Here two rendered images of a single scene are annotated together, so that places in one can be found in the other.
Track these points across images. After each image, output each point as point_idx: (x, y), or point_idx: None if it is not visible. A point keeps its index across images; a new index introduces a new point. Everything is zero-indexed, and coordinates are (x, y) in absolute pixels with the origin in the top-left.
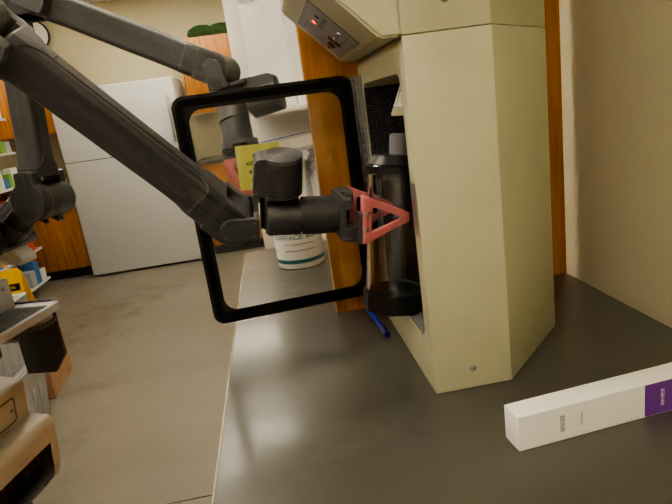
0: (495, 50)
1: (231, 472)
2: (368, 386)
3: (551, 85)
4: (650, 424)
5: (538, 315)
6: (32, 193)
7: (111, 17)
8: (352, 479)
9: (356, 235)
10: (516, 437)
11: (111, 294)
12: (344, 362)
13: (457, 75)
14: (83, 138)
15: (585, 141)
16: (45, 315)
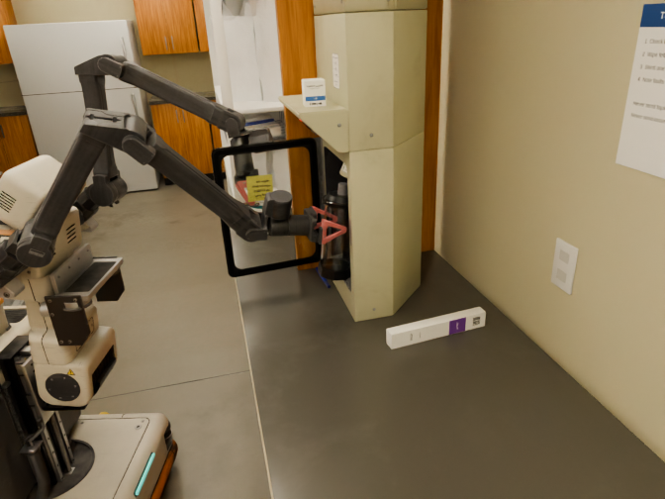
0: (394, 158)
1: (256, 357)
2: (320, 317)
3: (431, 142)
4: (450, 338)
5: (410, 281)
6: (105, 189)
7: (165, 83)
8: (316, 360)
9: (318, 239)
10: (390, 343)
11: None
12: (306, 302)
13: (375, 170)
14: (41, 72)
15: (448, 176)
16: (117, 267)
